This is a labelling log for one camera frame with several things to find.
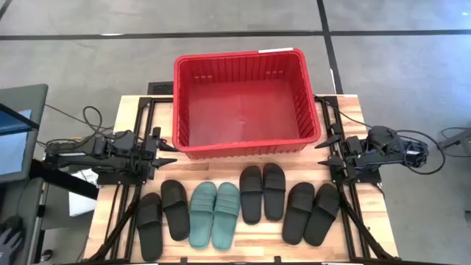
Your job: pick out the person's hand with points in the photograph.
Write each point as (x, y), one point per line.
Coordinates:
(11, 244)

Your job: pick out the black rubber slide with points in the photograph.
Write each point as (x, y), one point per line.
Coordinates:
(274, 195)
(176, 213)
(321, 217)
(251, 198)
(149, 232)
(297, 217)

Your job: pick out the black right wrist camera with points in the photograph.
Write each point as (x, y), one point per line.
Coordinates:
(380, 136)

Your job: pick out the black desk beam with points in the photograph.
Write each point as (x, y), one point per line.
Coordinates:
(62, 180)

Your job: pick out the dark grey desk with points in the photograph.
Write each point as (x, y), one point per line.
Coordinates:
(18, 198)

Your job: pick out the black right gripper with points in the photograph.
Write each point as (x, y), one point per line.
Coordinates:
(342, 162)

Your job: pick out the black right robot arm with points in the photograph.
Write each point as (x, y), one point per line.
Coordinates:
(404, 151)

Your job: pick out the grey stand foot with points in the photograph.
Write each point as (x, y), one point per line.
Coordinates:
(456, 140)

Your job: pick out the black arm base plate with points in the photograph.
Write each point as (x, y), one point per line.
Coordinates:
(110, 180)
(369, 178)

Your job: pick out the black aluminium frame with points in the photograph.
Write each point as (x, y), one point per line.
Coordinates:
(347, 206)
(128, 228)

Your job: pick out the black floor vent grille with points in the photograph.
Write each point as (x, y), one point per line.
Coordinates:
(160, 88)

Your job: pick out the white paper box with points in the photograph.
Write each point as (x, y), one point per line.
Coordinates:
(81, 202)

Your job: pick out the grey computer monitor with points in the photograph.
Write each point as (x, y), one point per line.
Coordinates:
(18, 140)

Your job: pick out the green rubber slide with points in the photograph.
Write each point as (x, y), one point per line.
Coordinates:
(202, 217)
(225, 221)

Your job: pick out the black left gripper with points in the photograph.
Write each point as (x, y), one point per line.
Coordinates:
(154, 162)

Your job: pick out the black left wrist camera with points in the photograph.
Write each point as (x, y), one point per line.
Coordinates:
(123, 138)

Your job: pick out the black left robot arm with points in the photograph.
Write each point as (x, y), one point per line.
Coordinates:
(73, 152)

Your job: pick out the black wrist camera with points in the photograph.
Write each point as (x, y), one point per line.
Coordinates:
(123, 138)
(380, 136)

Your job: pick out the red plastic bin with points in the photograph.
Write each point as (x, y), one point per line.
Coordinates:
(243, 110)

